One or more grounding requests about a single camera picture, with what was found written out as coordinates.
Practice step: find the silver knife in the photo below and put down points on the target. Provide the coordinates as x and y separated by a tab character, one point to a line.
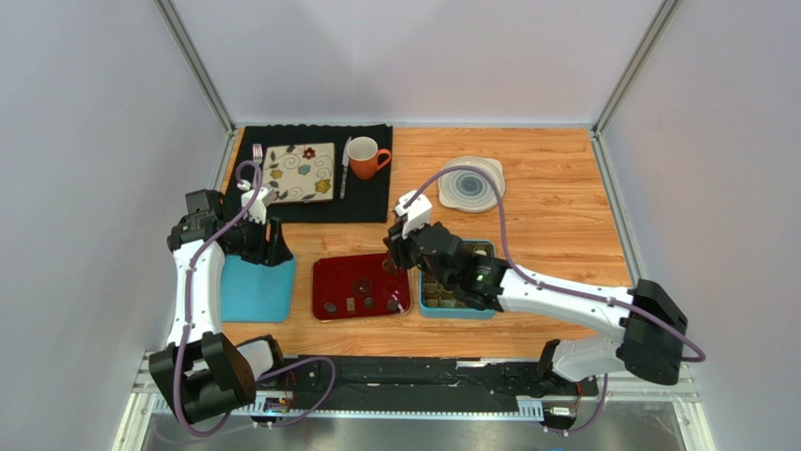
345	162

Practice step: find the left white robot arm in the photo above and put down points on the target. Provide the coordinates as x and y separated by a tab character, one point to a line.
200	372

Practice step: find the black placemat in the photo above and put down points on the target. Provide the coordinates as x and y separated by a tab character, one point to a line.
366	201

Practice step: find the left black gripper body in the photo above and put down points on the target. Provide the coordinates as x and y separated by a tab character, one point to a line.
247	241

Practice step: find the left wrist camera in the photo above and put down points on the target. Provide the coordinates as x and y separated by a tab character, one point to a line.
255	201

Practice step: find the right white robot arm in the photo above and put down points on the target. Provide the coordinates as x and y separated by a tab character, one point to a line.
640	330

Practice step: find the dark leaf chocolate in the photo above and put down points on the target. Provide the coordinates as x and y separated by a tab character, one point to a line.
330	308

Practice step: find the silver fork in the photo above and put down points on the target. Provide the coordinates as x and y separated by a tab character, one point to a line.
257	154

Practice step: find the orange mug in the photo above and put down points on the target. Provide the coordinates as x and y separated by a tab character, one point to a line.
366	157

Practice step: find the round blue-white plate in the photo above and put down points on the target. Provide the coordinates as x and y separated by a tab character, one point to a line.
466	190

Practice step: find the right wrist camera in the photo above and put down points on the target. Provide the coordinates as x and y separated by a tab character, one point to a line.
413	210

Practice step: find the red chocolate tray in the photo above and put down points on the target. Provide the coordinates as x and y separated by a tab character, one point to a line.
335	279

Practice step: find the floral square plate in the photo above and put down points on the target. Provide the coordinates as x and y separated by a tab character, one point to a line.
300	173

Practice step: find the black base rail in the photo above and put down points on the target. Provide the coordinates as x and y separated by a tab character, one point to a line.
415	387

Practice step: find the metal tongs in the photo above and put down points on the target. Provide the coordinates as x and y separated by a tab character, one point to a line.
388	256

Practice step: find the blue tin box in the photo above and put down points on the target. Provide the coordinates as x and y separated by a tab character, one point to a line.
436	302

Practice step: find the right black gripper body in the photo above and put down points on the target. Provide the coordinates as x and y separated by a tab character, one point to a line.
400	251

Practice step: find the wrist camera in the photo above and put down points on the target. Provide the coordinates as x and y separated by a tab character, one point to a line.
255	201
413	210

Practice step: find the blue tin lid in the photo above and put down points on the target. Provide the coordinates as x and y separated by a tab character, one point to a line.
256	293

